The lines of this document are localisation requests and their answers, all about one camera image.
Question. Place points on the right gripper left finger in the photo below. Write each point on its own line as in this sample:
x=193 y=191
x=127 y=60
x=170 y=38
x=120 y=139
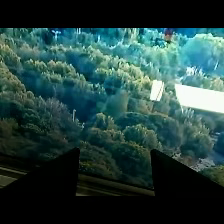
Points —
x=56 y=176

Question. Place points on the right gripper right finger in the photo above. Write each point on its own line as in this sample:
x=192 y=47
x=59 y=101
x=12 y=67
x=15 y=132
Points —
x=176 y=176

